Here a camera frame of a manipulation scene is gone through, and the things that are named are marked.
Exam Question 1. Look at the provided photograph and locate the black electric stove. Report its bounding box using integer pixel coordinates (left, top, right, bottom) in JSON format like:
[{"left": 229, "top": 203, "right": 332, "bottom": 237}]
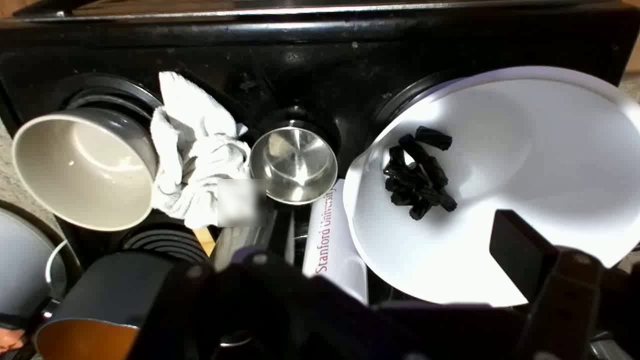
[{"left": 0, "top": 0, "right": 640, "bottom": 360}]

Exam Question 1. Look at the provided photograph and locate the pile of black pieces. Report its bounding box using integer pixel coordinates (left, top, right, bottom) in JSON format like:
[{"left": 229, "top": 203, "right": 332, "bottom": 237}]
[{"left": 380, "top": 123, "right": 460, "bottom": 222}]

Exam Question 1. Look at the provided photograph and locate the white flask black cap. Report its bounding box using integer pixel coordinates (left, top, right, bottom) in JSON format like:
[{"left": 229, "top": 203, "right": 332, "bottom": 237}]
[{"left": 299, "top": 177, "right": 370, "bottom": 308}]

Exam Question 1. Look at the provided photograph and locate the small steel bowl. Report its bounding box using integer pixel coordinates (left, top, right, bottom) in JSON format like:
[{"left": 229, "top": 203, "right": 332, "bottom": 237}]
[{"left": 248, "top": 121, "right": 340, "bottom": 208}]

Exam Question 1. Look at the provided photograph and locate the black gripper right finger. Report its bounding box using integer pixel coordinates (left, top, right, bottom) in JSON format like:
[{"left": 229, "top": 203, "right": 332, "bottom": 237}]
[{"left": 488, "top": 208, "right": 606, "bottom": 360}]

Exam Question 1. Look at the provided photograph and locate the orange silicone item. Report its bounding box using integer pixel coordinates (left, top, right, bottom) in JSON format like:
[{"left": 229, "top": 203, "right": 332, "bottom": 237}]
[{"left": 0, "top": 328, "right": 26, "bottom": 356}]

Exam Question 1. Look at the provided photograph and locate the wooden spatula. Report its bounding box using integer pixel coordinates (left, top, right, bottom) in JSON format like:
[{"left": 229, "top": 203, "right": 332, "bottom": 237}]
[{"left": 191, "top": 226, "right": 219, "bottom": 257}]

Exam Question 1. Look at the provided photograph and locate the copper coloured frying pan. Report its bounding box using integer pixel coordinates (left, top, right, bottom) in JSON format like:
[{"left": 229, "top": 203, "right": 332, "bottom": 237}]
[{"left": 32, "top": 250, "right": 177, "bottom": 360}]

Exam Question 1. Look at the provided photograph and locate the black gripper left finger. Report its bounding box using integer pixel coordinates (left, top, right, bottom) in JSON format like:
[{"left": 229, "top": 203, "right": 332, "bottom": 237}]
[{"left": 125, "top": 261, "right": 227, "bottom": 360}]

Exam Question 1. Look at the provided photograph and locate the white mug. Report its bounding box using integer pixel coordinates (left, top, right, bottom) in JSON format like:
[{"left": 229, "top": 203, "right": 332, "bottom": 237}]
[{"left": 10, "top": 105, "right": 161, "bottom": 233}]

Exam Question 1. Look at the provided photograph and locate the steel tumbler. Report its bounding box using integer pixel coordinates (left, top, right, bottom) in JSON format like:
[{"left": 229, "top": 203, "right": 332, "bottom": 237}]
[{"left": 212, "top": 198, "right": 298, "bottom": 267}]

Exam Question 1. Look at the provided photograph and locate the white crumpled cloth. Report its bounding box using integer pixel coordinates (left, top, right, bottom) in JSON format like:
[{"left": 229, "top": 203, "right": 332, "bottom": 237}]
[{"left": 146, "top": 69, "right": 260, "bottom": 230}]

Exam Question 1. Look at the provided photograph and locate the large white mixing bowl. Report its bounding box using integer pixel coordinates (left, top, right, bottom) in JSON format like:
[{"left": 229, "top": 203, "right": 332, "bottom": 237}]
[{"left": 340, "top": 63, "right": 640, "bottom": 309}]

